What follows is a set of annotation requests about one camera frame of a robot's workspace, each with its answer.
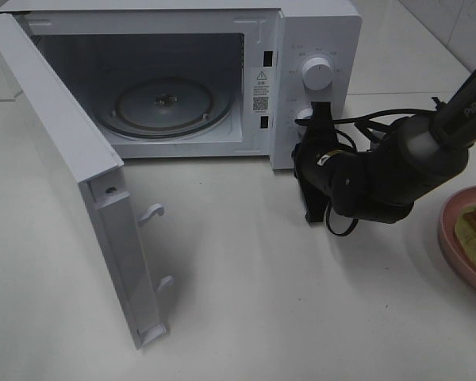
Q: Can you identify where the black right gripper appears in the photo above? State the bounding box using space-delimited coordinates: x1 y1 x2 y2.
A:
293 102 367 225

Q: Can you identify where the pink round plate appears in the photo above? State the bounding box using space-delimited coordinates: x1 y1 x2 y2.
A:
438 186 476 291

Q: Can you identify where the white microwave door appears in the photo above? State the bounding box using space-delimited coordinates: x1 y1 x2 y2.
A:
0 13 174 348

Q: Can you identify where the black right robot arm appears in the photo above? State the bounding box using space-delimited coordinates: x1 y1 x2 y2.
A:
292 68 476 236

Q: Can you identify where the white lower timer knob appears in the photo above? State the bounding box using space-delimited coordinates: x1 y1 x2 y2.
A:
294 108 313 128

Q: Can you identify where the white upper power knob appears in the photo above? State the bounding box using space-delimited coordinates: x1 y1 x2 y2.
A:
301 56 334 90

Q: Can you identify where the glass microwave turntable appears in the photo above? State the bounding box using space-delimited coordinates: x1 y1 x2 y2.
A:
94 76 234 140

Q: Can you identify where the white microwave oven body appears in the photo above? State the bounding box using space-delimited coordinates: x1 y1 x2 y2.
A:
0 1 362 170

